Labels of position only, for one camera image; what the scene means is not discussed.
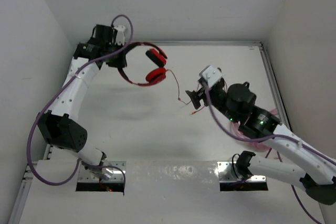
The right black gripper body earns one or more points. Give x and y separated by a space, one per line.
217 95

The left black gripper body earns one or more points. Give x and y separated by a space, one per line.
115 61

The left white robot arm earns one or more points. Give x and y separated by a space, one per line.
59 123

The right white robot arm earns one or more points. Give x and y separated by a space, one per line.
309 170

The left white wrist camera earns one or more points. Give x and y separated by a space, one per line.
119 35

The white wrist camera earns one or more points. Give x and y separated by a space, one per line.
119 35
210 76

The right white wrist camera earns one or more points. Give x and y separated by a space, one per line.
210 76

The pink headphones with cable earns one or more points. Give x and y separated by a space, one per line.
260 123

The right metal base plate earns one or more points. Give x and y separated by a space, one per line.
227 174

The metal base plate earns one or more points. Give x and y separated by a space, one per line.
227 174
113 173

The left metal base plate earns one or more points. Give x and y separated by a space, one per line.
113 173

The aluminium table frame rail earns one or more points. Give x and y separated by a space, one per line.
171 157

